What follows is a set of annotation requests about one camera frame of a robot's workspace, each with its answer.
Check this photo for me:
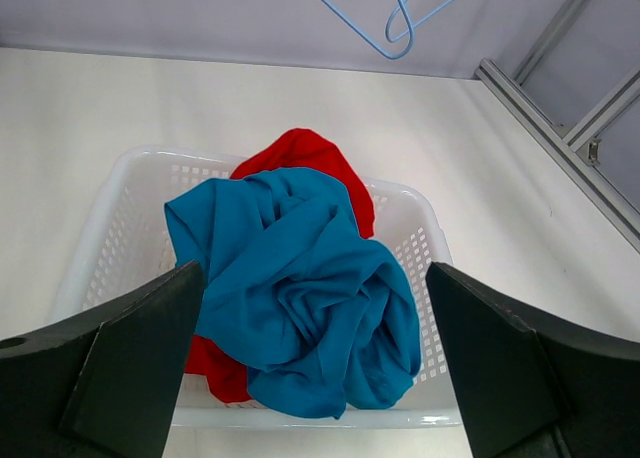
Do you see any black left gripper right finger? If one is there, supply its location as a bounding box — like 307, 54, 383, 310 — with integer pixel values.
426, 262, 639, 457

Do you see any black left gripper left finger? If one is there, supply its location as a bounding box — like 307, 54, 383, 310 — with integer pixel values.
1, 261, 205, 457

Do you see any red t shirt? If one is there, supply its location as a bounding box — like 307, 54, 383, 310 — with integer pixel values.
185, 128, 375, 404

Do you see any blue t shirt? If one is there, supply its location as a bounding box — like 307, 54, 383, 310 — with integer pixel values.
164, 168, 421, 419

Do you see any white plastic basket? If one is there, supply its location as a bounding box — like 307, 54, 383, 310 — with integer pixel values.
47, 146, 462, 429

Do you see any aluminium frame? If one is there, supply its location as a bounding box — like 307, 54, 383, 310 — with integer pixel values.
475, 0, 639, 248

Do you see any light blue wire hanger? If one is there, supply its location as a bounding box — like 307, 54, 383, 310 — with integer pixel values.
318, 0, 467, 61

